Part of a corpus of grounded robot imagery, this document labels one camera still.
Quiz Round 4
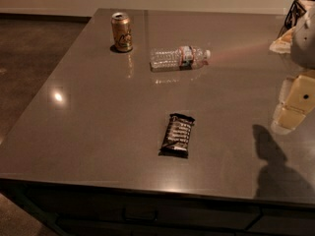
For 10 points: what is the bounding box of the black rxbar chocolate wrapper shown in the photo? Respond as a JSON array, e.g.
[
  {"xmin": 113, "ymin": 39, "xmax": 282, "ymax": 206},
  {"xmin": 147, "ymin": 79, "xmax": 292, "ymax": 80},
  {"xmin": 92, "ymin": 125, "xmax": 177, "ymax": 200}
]
[{"xmin": 159, "ymin": 113, "xmax": 195, "ymax": 158}]

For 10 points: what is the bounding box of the gold soda can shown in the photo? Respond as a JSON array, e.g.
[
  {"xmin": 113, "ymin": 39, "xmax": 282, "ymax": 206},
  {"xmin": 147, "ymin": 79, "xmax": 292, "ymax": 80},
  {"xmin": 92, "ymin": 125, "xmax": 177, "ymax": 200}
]
[{"xmin": 111, "ymin": 12, "xmax": 133, "ymax": 52}]

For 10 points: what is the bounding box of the black wire basket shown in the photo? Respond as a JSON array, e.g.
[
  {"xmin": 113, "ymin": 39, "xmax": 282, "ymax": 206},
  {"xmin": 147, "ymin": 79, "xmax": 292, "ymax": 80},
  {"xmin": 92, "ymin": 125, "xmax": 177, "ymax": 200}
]
[{"xmin": 279, "ymin": 0, "xmax": 315, "ymax": 36}]

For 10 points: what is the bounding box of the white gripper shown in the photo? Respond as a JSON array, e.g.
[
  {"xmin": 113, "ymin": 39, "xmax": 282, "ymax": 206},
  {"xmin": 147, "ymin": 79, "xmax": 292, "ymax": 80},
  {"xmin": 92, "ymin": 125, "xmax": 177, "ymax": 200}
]
[{"xmin": 269, "ymin": 7, "xmax": 315, "ymax": 131}]

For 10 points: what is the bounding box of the clear plastic water bottle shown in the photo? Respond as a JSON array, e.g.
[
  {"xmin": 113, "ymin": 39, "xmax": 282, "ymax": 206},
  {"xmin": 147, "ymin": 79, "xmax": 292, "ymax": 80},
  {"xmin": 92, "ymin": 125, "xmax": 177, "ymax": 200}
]
[{"xmin": 150, "ymin": 45, "xmax": 211, "ymax": 72}]

